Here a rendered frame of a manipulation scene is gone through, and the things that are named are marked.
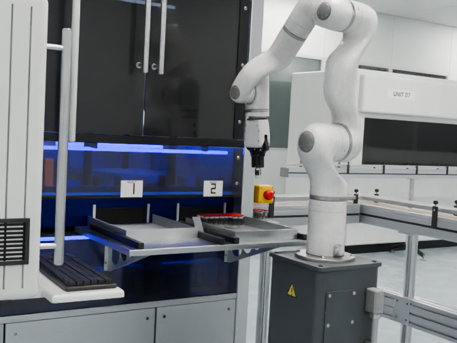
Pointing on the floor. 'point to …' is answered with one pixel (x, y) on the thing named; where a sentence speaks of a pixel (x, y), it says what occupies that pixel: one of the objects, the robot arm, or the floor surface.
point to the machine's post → (256, 27)
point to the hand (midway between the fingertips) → (258, 161)
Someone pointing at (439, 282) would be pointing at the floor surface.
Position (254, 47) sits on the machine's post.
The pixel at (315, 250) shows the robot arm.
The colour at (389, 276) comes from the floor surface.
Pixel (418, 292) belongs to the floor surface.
